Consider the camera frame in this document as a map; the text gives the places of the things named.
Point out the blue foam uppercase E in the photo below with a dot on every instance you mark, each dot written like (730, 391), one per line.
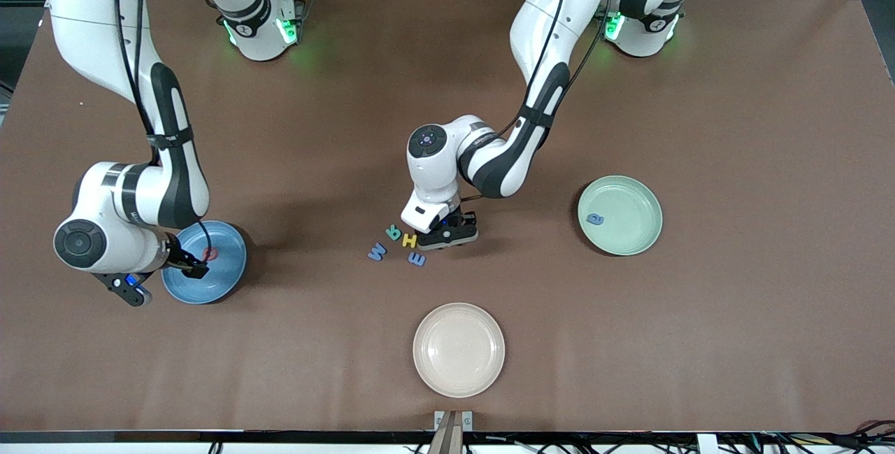
(417, 259)

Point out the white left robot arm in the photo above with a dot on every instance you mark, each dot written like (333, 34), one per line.
(489, 160)

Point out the metal bracket with post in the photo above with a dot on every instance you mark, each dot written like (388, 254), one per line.
(453, 433)

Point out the brown table cover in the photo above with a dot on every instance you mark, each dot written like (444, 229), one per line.
(734, 335)

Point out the blue plate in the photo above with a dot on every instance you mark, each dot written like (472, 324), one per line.
(224, 279)

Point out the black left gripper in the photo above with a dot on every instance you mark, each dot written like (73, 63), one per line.
(464, 220)

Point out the red foam uppercase Q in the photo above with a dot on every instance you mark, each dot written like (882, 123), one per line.
(204, 254)

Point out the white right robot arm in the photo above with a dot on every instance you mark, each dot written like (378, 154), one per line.
(175, 188)

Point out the beige plate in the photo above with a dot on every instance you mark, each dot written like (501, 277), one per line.
(459, 350)

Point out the blue foam uppercase M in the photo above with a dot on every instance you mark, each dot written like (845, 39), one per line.
(377, 252)

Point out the blue foam lowercase a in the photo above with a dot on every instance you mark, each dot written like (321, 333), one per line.
(591, 220)

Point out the yellow foam uppercase H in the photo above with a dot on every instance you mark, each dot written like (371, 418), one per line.
(410, 240)

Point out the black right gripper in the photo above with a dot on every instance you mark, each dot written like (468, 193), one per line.
(177, 257)

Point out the teal foam uppercase R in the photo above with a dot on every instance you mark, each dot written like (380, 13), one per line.
(396, 235)

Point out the green plate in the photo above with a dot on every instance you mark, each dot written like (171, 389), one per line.
(629, 230)

